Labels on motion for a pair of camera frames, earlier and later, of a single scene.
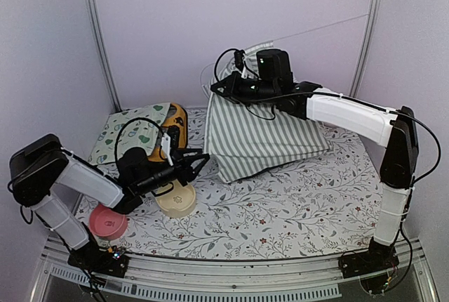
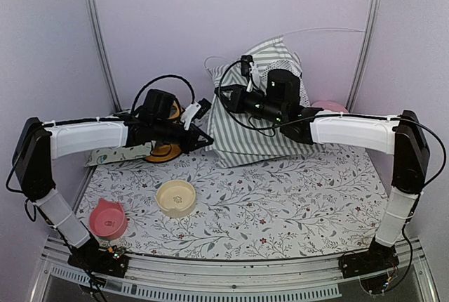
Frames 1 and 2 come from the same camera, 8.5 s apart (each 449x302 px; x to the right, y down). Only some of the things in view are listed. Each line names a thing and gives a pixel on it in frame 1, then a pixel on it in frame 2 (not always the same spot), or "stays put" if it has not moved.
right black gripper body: [264, 92] to [267, 114]
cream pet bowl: [179, 203] stays put
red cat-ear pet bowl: [106, 222] stays put
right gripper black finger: [233, 86] to [233, 97]
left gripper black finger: [190, 166] to [197, 139]
